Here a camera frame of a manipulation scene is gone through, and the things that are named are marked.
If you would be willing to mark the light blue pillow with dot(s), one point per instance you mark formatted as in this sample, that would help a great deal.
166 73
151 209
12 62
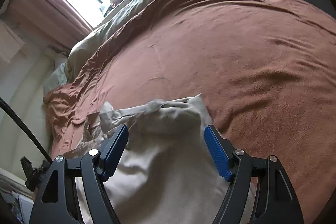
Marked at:
56 79

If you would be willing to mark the beige duvet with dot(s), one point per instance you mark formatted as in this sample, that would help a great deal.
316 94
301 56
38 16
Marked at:
123 8

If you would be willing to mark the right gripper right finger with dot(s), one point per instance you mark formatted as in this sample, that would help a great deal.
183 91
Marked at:
275 198

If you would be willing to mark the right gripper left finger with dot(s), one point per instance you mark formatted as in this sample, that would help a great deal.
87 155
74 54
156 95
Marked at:
57 200

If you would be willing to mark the left pink curtain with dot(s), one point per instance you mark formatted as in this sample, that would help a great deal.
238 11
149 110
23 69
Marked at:
56 21

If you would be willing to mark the rust brown bed sheet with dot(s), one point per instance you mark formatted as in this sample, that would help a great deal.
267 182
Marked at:
265 69

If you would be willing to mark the cream padded headboard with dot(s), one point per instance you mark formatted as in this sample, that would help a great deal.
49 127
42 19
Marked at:
27 102

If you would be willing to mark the beige jacket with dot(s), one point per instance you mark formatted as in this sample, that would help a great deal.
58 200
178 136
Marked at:
166 173

